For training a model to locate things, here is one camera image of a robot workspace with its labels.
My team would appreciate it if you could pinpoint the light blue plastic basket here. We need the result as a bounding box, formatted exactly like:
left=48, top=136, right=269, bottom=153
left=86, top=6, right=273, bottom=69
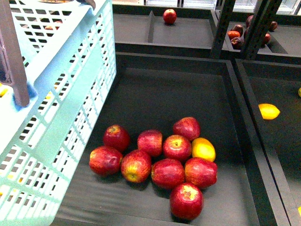
left=0, top=0, right=116, bottom=226

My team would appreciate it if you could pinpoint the brown basket handle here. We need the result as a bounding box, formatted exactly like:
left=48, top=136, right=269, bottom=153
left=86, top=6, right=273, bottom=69
left=0, top=0, right=30, bottom=107

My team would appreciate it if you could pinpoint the yellow lemon among apples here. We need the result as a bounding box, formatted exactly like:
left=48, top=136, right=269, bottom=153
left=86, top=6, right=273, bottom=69
left=191, top=137, right=216, bottom=162

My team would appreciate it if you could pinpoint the yellow lemon right tray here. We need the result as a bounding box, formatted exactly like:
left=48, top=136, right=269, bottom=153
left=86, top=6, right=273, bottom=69
left=258, top=103, right=280, bottom=120

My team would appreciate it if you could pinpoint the black fruit tray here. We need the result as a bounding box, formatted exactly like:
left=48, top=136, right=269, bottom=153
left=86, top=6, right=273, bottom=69
left=53, top=53, right=290, bottom=226

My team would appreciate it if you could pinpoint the red apple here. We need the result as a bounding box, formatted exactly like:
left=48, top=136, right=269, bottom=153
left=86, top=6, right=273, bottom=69
left=184, top=157, right=218, bottom=189
left=173, top=117, right=201, bottom=141
left=137, top=129, right=163, bottom=157
left=121, top=150, right=152, bottom=183
left=89, top=146, right=123, bottom=177
left=151, top=158, right=185, bottom=190
left=163, top=135, right=192, bottom=163
left=103, top=124, right=130, bottom=153
left=169, top=182, right=204, bottom=220

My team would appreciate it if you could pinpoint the red apple back tray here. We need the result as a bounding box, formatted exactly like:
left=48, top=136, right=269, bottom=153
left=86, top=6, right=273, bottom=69
left=163, top=9, right=177, bottom=24

